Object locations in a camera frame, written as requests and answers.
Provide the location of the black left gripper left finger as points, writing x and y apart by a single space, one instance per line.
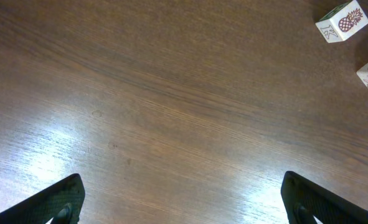
60 203

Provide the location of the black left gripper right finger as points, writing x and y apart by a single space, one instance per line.
307 202

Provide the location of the wooden block letter K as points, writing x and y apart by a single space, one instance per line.
342 22

